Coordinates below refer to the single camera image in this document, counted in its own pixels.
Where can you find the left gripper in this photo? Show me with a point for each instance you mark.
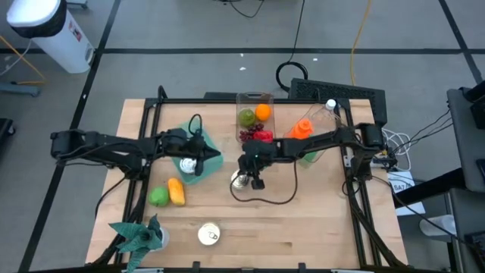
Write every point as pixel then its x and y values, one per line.
pixel 178 142

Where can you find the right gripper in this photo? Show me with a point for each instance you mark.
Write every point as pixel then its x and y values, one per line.
pixel 255 157

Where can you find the blue label salmon can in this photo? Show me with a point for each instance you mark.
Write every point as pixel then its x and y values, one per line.
pixel 208 233
pixel 238 182

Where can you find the green label tuna can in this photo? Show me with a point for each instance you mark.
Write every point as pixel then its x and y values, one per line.
pixel 187 167

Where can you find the red grapes bunch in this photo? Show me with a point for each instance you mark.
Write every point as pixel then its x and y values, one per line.
pixel 248 133

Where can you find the red bell pepper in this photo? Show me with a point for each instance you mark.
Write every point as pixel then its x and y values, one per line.
pixel 263 135

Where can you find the dark green pear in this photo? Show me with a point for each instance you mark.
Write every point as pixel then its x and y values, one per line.
pixel 246 117

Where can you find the orange fruit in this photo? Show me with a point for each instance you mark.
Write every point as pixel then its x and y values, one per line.
pixel 263 112

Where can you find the green plastic bottle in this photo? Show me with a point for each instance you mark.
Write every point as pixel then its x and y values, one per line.
pixel 310 157

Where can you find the orange plastic bottle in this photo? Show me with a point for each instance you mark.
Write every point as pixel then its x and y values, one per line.
pixel 301 129

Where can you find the clear water bottle white cap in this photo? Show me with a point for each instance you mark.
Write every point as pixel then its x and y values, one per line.
pixel 330 104

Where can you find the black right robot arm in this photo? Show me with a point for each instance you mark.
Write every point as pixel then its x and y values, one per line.
pixel 322 138

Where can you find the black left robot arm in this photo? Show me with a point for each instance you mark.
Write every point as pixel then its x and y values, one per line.
pixel 106 144

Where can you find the teal cutting mat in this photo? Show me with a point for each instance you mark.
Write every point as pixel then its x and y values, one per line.
pixel 214 163

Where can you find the bright green apple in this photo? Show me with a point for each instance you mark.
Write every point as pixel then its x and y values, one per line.
pixel 158 196

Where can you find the white plant pot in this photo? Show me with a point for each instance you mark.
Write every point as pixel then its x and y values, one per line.
pixel 164 237

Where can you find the black table clamp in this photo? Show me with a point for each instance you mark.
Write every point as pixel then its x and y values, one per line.
pixel 196 265
pixel 302 266

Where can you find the teal folded cloth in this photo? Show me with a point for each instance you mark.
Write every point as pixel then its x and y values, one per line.
pixel 138 237

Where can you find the black perforated case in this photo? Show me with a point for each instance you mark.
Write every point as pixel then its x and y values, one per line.
pixel 341 91

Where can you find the white printed sign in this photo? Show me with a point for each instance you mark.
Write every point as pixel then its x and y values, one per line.
pixel 401 186

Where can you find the black beam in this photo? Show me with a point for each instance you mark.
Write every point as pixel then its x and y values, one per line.
pixel 428 187

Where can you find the white trash bin black bag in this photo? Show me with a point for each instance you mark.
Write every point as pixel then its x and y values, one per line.
pixel 57 41

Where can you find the clear plastic container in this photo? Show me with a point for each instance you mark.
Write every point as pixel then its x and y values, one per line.
pixel 435 227

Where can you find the grey floor stand base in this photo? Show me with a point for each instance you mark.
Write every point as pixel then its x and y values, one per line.
pixel 19 90

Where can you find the black object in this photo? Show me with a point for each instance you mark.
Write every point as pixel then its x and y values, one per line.
pixel 5 130

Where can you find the grey equipment cart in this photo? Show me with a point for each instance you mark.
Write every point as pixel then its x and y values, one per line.
pixel 464 151

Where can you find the dark grey cabinet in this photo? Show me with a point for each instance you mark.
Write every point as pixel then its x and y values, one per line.
pixel 470 212

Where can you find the black aluminium table frame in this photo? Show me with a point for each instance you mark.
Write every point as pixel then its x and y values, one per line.
pixel 284 101

